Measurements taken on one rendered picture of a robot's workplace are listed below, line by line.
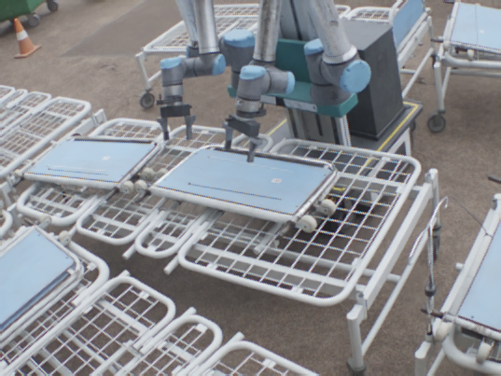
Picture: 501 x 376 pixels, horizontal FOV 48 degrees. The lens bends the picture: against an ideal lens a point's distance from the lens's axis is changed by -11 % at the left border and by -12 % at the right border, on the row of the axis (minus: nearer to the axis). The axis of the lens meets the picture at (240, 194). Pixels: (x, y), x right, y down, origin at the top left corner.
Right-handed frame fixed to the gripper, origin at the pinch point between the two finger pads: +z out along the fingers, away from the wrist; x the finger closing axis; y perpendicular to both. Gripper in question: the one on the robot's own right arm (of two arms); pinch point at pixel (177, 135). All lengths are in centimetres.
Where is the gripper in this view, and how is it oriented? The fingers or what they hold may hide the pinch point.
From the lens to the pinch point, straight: 267.9
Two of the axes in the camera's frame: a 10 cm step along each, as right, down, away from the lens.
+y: 5.8, -2.2, 7.8
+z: 1.0, 9.7, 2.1
